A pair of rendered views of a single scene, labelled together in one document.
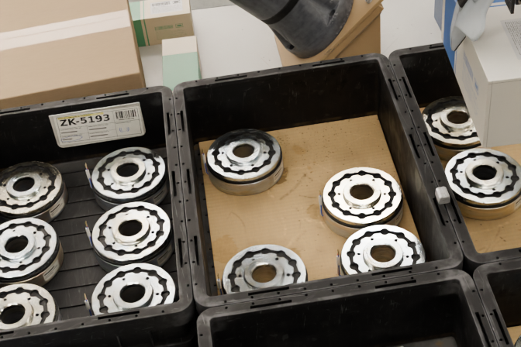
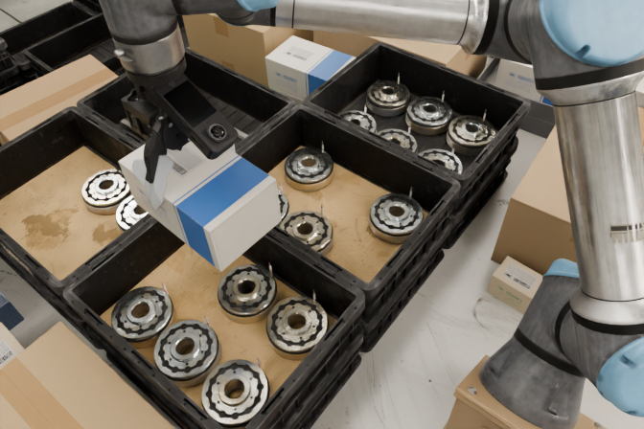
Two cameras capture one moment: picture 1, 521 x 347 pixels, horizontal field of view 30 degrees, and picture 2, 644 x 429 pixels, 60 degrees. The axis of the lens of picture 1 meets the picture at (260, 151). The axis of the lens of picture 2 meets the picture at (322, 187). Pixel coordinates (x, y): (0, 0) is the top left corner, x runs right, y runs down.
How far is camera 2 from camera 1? 1.46 m
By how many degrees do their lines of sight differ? 81
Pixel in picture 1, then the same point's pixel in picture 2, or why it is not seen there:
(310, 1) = (511, 349)
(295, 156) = (379, 248)
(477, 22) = not seen: hidden behind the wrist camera
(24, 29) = not seen: hidden behind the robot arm
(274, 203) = (356, 214)
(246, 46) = (600, 410)
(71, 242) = (423, 139)
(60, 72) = (551, 169)
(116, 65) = (531, 192)
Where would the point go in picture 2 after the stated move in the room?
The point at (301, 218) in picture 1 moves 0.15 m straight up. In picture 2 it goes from (333, 216) to (332, 163)
